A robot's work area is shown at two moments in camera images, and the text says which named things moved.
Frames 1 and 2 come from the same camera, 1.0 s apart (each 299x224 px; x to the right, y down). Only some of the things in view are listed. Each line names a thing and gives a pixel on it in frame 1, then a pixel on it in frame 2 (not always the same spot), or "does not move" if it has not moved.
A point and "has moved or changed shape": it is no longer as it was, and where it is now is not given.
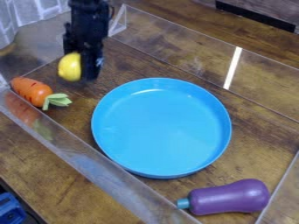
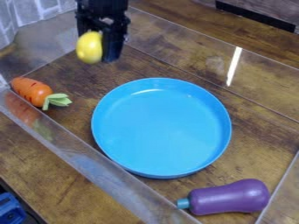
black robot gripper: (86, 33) -> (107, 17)
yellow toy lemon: (70, 66) has moved or changed shape
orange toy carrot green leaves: (38, 94) does not move
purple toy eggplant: (246, 195) does not move
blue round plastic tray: (162, 128) does not move
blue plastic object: (12, 210) does not move
